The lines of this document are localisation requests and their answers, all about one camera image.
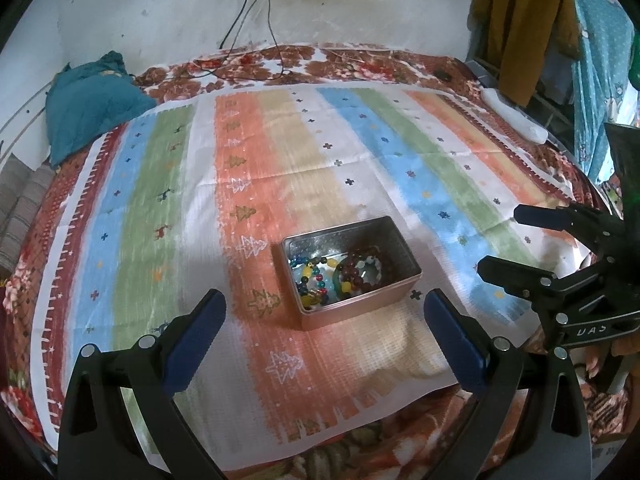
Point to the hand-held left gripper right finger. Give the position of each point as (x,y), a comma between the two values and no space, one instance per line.
(450,340)

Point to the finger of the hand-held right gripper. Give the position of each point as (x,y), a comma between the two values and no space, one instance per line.
(560,216)
(520,277)

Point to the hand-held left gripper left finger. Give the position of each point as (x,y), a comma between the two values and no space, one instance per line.
(200,340)

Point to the rose gold tin box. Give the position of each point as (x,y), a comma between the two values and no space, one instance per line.
(350,312)

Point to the white bolster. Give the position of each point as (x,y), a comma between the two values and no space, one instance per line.
(515,115)

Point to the light blue patterned cloth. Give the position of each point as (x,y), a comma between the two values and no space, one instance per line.
(600,60)

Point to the striped printed mat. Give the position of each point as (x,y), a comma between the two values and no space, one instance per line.
(240,170)

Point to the small black object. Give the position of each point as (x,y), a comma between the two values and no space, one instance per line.
(442,75)

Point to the mustard hanging garment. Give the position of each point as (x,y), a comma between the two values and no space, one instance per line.
(525,20)

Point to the grey striped cushion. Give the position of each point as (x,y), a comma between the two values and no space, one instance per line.
(20,210)

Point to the teal quilted cloth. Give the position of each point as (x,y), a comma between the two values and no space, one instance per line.
(90,110)

